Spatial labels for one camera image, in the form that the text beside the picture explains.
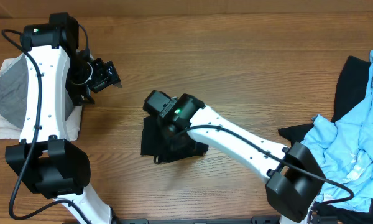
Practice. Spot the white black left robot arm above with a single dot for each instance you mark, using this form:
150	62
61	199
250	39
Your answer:
45	160

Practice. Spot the black garment in pile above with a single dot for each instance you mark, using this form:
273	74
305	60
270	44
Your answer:
350	90

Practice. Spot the white folded cloth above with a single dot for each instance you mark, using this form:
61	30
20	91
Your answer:
9	131

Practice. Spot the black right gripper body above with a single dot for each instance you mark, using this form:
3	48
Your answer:
179	142

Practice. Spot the black t-shirt with white logo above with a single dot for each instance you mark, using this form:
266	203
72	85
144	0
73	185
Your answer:
154	144

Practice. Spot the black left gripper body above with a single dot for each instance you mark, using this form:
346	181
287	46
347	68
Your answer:
84	78

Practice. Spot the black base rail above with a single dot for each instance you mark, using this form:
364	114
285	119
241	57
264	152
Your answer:
269	219

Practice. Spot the grey folded shorts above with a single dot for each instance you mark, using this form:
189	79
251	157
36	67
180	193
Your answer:
14	90

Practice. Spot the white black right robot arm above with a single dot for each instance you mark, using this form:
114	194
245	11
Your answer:
290	174

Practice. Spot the light blue garment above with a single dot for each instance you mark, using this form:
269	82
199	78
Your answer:
344	151

